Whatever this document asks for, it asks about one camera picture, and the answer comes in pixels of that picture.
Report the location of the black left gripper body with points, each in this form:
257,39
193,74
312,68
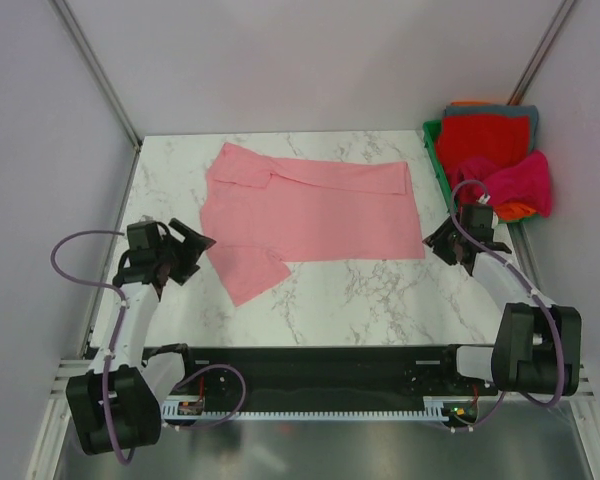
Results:
166,252

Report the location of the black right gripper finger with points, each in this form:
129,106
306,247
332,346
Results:
448,250
445,234

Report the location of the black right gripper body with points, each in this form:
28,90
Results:
460,236

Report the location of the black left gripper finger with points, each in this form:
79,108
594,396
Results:
192,241
183,260

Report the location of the pink t-shirt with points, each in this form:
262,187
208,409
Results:
265,213

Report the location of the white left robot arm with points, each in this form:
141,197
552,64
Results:
116,403

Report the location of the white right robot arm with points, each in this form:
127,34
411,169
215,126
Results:
538,344

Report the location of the orange t-shirt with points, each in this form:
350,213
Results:
513,211

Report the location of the magenta t-shirt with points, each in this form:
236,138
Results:
526,182

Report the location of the green plastic bin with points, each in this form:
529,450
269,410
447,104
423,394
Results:
432,131

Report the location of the red t-shirt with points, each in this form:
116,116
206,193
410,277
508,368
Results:
502,140

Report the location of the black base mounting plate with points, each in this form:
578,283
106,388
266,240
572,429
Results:
324,378

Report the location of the grey t-shirt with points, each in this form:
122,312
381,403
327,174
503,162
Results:
529,112

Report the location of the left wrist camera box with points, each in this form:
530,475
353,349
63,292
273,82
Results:
144,235

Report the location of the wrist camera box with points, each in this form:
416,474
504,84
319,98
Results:
478,217
144,235

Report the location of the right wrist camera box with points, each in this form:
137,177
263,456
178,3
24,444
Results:
478,217

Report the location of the aluminium front rail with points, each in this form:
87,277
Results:
70,368

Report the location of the white slotted cable duct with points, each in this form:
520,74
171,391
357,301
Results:
178,409

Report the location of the right aluminium frame post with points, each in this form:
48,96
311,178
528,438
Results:
558,22

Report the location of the aluminium frame post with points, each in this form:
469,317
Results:
79,39
558,22

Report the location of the left aluminium frame post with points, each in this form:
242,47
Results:
79,39

